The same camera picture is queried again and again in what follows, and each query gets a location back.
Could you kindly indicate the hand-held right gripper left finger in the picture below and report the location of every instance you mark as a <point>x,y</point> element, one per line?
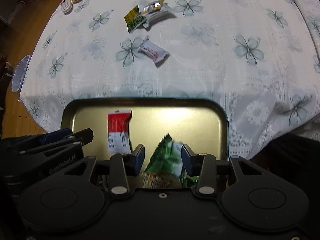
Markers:
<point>139,160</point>

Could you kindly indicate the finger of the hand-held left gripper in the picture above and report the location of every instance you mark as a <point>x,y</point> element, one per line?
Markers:
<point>56,135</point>
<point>81,135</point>

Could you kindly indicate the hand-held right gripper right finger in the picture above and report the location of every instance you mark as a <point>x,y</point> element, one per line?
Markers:
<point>186,160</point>

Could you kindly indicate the green white snack packet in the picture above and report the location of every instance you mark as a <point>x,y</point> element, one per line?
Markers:
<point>163,158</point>

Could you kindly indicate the brown patterned snack packet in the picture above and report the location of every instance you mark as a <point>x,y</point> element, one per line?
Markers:
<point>157,181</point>

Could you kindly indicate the red white snack packet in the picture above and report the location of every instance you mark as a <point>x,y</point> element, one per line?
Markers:
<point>117,130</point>

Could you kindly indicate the golden metal tin tray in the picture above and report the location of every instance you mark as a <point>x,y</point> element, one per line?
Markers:
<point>150,122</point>

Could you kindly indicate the small green snack packet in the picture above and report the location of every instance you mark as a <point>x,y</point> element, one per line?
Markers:
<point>189,181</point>

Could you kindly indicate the silver rimmed round dish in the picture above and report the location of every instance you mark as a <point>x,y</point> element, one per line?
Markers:
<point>20,73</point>

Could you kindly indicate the white floral tablecloth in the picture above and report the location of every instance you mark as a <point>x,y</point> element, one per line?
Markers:
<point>200,67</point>

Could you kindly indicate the person's black clothing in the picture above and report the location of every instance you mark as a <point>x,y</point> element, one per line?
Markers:
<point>292,160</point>

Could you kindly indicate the white pink snack packet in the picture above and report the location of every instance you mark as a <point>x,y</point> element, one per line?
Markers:
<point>153,50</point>

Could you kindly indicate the yellow green snack packet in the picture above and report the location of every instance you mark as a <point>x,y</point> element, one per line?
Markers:
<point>133,20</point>

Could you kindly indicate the white round container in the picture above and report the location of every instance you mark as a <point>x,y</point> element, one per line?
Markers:
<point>66,6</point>

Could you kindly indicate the plain white snack packet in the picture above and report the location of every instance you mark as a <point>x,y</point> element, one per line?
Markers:
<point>160,15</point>

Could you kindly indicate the silver foil snack packet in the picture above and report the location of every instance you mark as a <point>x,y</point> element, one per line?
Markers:
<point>151,7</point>

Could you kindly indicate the white lace cushion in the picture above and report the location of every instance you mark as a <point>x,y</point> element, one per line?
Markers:
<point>307,7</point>

